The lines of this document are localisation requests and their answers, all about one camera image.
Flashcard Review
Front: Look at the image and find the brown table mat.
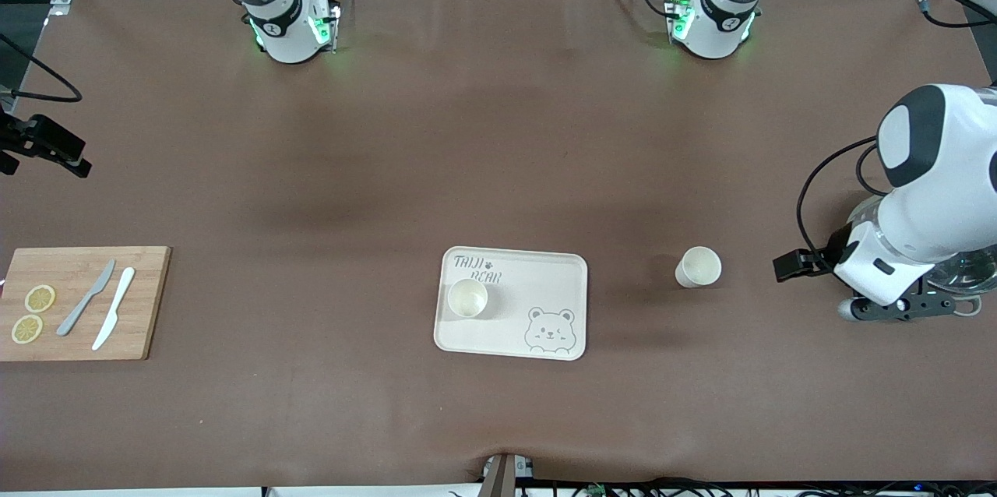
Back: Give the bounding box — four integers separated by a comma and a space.
0, 0, 997, 492

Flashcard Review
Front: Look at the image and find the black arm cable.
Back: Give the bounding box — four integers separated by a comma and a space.
796, 0, 997, 268
0, 34, 83, 104

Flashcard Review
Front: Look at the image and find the cream paper cup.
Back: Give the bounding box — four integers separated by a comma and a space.
447, 277, 490, 320
675, 246, 722, 289

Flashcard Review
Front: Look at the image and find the metal table clamp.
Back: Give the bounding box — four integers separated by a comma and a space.
481, 453, 535, 497

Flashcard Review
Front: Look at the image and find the grey plastic knife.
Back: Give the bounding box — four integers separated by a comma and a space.
56, 259, 116, 337

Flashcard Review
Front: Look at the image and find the wooden cutting board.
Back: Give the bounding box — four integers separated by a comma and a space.
0, 246, 172, 362

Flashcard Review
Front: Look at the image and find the cream tray with bear print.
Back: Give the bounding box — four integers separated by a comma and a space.
433, 246, 588, 361

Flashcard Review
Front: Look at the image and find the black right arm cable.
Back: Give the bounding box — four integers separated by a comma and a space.
0, 34, 83, 104

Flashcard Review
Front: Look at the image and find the white plastic knife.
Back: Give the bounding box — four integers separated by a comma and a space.
92, 267, 136, 351

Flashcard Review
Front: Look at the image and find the glass cooker lid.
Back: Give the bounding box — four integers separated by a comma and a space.
931, 246, 997, 297

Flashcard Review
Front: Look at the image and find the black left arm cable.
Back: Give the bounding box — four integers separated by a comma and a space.
796, 0, 997, 268

